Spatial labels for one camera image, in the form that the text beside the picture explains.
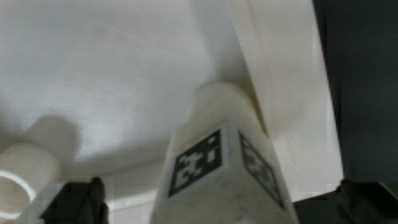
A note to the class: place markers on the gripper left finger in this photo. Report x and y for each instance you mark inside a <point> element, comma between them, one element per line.
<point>78,206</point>

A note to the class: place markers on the white square tabletop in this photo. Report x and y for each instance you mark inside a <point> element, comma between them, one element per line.
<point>105,61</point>

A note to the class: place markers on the white leg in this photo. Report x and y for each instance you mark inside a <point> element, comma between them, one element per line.
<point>222,186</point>

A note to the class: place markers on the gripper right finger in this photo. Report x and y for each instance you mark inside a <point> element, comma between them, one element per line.
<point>361,203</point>

